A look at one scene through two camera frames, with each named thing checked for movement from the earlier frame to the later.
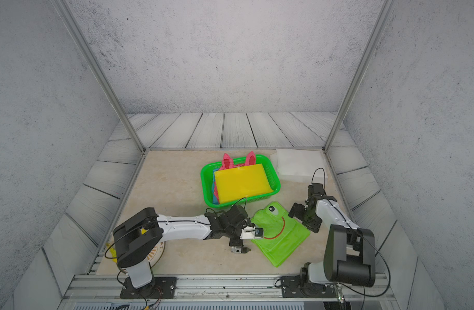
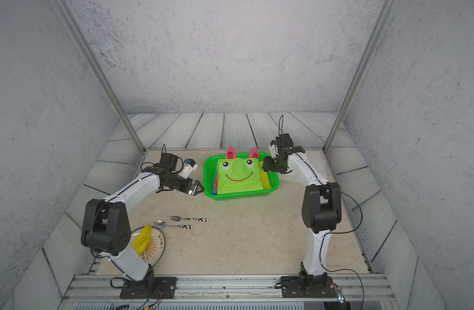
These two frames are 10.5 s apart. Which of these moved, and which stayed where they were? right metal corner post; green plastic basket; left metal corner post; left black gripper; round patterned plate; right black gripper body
Moved: right black gripper body; green plastic basket; left black gripper
Stayed: left metal corner post; round patterned plate; right metal corner post
